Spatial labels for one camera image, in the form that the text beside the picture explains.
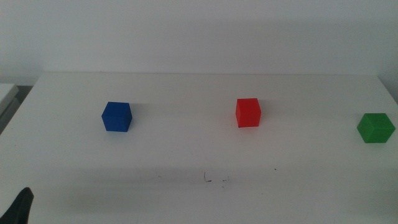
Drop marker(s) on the red cube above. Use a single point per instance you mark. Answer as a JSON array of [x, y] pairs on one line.
[[248, 113]]

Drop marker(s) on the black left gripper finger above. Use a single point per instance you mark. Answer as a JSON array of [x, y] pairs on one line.
[[19, 208]]

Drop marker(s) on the blue cube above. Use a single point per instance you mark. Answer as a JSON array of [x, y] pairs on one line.
[[116, 118]]

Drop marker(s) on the green cube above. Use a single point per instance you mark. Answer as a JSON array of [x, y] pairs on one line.
[[375, 129]]

